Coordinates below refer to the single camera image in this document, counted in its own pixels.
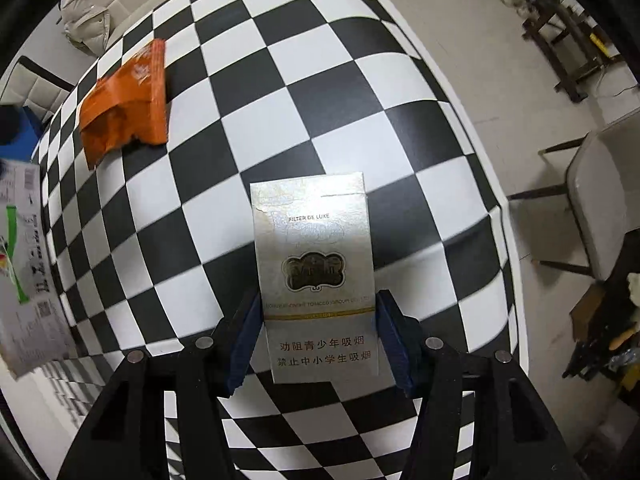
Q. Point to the white tufted chair black frame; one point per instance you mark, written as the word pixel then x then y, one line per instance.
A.
pixel 35 90

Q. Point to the orange packet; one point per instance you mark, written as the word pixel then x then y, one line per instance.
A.
pixel 125 110

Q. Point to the white cigarette pack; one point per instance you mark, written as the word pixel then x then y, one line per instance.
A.
pixel 310 240

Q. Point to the grey padded chair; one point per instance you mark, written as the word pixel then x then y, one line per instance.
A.
pixel 605 195

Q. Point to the dark wooden chair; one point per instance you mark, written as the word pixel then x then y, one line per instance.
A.
pixel 565 35

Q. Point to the cardboard box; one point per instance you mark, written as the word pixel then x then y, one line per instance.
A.
pixel 30 285

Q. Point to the black white checkered tablecloth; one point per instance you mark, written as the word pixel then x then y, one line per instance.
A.
pixel 350 85

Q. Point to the white puffer jacket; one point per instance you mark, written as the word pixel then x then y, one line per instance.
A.
pixel 115 0

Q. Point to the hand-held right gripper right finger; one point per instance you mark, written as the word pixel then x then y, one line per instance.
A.
pixel 395 345

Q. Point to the pair of white sneakers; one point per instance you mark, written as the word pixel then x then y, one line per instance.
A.
pixel 522 5

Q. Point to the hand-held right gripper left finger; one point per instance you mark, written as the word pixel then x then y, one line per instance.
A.
pixel 245 340

